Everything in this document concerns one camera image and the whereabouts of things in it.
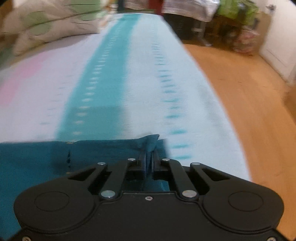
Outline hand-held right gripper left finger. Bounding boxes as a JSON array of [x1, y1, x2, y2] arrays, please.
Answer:
[[68, 148, 148, 200]]

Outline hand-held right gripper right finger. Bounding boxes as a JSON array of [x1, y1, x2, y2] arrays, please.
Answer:
[[150, 149, 232, 199]]

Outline teal pants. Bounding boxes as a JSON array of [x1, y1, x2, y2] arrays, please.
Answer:
[[0, 134, 170, 234]]

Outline bed with pastel sheet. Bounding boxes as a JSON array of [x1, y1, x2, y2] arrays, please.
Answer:
[[0, 13, 252, 181]]

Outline patterned plastic bag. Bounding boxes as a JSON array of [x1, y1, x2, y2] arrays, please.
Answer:
[[232, 25, 262, 55]]

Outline leaf print pillow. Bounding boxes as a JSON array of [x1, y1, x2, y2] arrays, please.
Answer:
[[0, 0, 112, 32], [13, 13, 110, 56]]

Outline red panel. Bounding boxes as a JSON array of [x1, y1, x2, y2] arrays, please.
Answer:
[[148, 0, 165, 16]]

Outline striped grey blanket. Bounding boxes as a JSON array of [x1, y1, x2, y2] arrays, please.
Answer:
[[125, 0, 221, 23]]

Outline green bags clutter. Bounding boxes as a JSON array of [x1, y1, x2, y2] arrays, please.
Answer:
[[217, 0, 260, 21]]

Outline white door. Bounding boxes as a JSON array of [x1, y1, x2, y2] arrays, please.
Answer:
[[258, 0, 296, 84]]

